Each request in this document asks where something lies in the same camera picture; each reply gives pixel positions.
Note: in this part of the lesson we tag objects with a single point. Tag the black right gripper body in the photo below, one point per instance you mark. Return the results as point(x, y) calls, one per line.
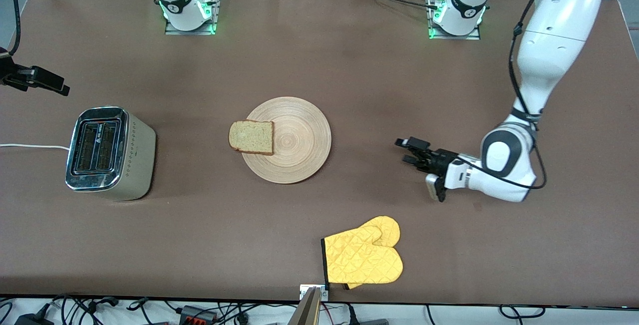
point(14, 76)

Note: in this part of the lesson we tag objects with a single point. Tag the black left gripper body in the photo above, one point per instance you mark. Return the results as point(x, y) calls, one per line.
point(440, 160)

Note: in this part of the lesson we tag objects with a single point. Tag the round wooden plate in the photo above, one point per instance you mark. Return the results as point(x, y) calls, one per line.
point(299, 140)

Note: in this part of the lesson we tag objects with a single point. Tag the slice of brown-crust bread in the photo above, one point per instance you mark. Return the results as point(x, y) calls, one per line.
point(252, 137)

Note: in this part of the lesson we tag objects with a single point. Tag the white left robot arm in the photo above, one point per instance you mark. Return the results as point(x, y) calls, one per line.
point(554, 40)

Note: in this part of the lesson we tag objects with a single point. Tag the silver two-slot toaster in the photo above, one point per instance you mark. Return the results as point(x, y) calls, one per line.
point(135, 160)

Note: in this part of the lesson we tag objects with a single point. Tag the yellow quilted oven mitt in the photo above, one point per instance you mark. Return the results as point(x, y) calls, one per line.
point(362, 260)
point(389, 227)

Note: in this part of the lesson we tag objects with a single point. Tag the black power plug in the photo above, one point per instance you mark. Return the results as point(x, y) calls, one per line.
point(369, 322)

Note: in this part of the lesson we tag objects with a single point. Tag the black power adapter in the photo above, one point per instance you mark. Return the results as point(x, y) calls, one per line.
point(32, 320)

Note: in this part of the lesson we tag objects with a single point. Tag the black orange connector block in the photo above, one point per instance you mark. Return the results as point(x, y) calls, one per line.
point(197, 314)

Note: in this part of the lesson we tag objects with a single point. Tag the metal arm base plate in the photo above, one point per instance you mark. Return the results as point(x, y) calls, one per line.
point(189, 31)
point(454, 37)

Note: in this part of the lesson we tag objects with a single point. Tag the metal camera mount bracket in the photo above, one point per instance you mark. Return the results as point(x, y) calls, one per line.
point(325, 292)

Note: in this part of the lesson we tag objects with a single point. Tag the aluminium camera mount profile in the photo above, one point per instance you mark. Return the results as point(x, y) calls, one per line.
point(307, 312)

